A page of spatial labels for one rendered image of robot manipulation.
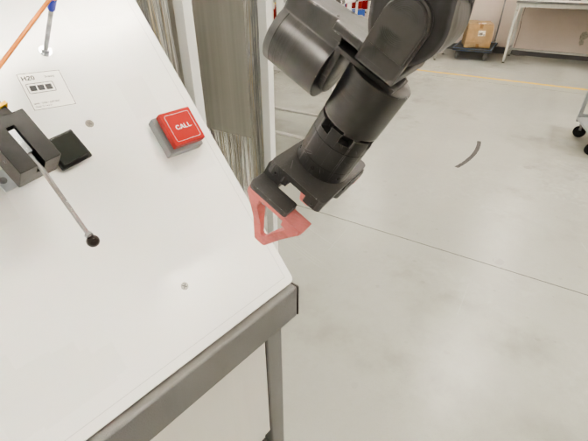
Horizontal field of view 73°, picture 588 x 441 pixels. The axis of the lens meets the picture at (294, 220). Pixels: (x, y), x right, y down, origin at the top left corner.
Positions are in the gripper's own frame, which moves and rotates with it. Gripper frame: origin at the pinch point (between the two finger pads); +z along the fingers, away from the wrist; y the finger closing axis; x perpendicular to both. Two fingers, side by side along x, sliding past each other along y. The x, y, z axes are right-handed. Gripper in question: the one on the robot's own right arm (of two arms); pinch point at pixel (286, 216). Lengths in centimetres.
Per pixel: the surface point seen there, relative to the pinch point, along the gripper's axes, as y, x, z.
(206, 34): -73, -69, 33
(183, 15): -39, -52, 12
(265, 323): -0.2, 6.6, 19.8
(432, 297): -115, 57, 88
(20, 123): 14.8, -24.1, 0.2
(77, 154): 8.2, -24.3, 7.8
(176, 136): -2.8, -19.4, 5.4
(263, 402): -3.0, 16.7, 45.0
